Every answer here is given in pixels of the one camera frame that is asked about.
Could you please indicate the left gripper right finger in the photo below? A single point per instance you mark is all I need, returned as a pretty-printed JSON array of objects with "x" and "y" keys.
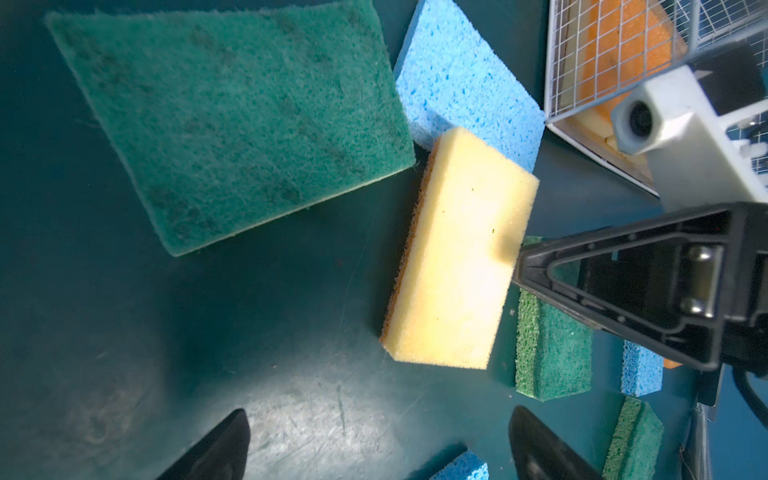
[{"x": 538, "y": 453}]

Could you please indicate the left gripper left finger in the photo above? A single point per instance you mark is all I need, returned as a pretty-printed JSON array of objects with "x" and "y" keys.
[{"x": 221, "y": 454}]

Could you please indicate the green sponge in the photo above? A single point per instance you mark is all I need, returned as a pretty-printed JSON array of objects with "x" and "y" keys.
[
  {"x": 635, "y": 444},
  {"x": 228, "y": 120},
  {"x": 553, "y": 355}
]

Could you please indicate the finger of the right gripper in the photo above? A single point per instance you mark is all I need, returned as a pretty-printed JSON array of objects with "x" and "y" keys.
[{"x": 690, "y": 285}]

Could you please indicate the white wire wooden shelf rack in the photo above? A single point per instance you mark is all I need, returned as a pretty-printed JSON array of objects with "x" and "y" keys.
[{"x": 703, "y": 25}]

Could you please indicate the blue sponge front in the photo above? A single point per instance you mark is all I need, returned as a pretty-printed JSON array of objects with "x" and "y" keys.
[{"x": 467, "y": 466}]

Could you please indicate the blue sponge right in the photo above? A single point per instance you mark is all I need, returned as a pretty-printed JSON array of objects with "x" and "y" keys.
[{"x": 642, "y": 370}]

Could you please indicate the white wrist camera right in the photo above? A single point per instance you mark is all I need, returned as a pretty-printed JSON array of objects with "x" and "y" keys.
[{"x": 678, "y": 121}]

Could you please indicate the blue sponge near shelf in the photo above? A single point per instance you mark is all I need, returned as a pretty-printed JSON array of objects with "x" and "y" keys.
[{"x": 448, "y": 76}]

